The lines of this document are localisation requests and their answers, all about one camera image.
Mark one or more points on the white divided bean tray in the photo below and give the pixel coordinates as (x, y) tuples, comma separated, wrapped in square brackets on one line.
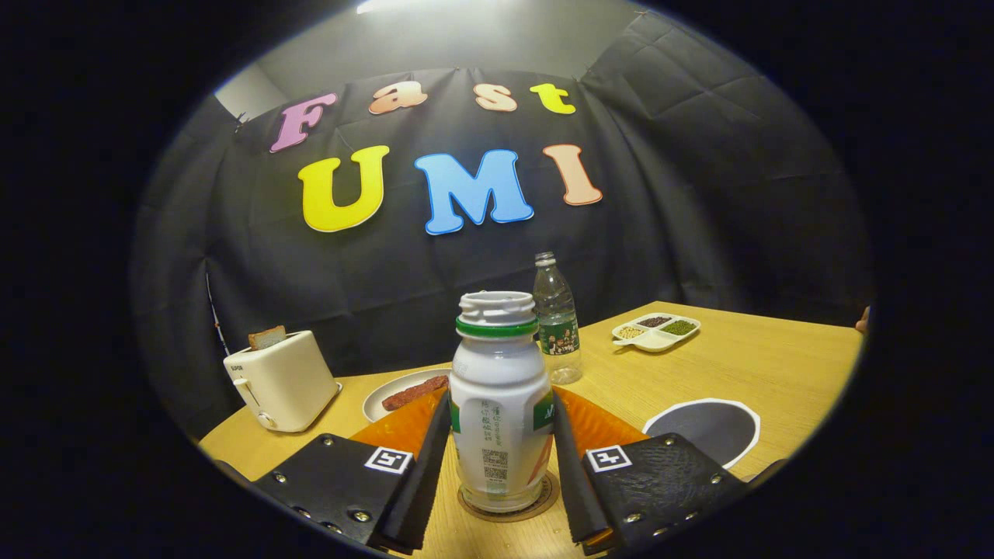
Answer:
[(652, 341)]

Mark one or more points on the slice of toast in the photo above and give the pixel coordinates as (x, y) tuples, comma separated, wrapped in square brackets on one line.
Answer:
[(266, 338)]

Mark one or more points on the white juice bottle green collar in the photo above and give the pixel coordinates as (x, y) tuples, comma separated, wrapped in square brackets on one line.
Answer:
[(497, 373)]

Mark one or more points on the grey oval plate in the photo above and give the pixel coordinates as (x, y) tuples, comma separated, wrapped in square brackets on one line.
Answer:
[(404, 386)]

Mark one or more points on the clear plastic water bottle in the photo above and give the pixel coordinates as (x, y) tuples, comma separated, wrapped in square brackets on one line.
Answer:
[(557, 341)]

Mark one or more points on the red meat slices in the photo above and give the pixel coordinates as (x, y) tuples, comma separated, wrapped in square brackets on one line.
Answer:
[(411, 394)]

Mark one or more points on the wooden table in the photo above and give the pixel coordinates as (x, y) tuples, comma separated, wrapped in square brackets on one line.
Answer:
[(776, 365)]

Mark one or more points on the round cork coaster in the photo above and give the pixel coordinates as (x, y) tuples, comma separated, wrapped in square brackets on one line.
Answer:
[(547, 501)]

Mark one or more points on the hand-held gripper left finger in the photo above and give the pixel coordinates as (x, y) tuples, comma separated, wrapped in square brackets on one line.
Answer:
[(423, 489)]

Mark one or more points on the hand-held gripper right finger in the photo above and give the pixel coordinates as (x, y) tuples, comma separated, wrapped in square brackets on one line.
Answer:
[(575, 489)]

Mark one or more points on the black backdrop cloth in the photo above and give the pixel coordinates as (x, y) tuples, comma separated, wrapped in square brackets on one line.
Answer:
[(699, 194)]

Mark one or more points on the cream toaster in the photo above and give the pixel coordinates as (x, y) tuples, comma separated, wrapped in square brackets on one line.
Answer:
[(287, 380)]

